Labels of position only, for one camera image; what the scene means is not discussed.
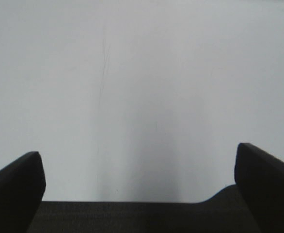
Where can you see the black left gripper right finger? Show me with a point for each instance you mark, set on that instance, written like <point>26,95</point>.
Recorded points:
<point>260,179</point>

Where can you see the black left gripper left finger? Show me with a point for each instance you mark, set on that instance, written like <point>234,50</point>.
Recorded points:
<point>22,186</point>

